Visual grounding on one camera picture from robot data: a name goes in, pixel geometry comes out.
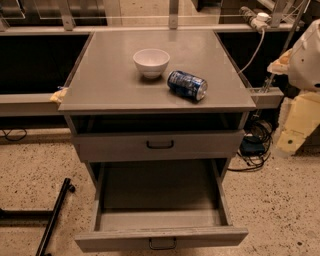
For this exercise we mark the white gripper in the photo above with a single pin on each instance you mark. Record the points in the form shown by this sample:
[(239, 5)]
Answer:
[(306, 63)]

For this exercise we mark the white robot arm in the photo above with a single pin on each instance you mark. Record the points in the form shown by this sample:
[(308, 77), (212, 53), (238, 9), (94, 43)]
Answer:
[(304, 63)]

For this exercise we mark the grey drawer cabinet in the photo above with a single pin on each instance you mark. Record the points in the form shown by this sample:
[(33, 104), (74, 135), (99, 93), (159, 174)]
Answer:
[(108, 95)]

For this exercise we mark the yellow tape scrap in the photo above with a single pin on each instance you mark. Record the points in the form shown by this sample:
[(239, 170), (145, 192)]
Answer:
[(59, 95)]

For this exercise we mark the blue pepsi can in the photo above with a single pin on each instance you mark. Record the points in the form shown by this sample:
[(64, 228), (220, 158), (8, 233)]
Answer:
[(187, 85)]

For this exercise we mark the open grey lower drawer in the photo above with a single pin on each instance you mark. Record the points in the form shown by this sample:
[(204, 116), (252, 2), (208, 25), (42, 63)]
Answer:
[(159, 205)]

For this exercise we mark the white ceramic bowl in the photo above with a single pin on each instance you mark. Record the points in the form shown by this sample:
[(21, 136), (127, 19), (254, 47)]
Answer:
[(151, 63)]

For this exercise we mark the black metal floor stand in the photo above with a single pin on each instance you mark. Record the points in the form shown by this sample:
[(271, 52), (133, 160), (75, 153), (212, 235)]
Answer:
[(38, 218)]

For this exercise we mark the white power strip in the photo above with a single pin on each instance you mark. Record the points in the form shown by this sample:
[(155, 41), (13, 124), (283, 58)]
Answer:
[(257, 21)]

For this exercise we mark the closed grey upper drawer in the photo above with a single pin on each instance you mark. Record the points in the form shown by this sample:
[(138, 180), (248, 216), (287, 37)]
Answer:
[(149, 146)]

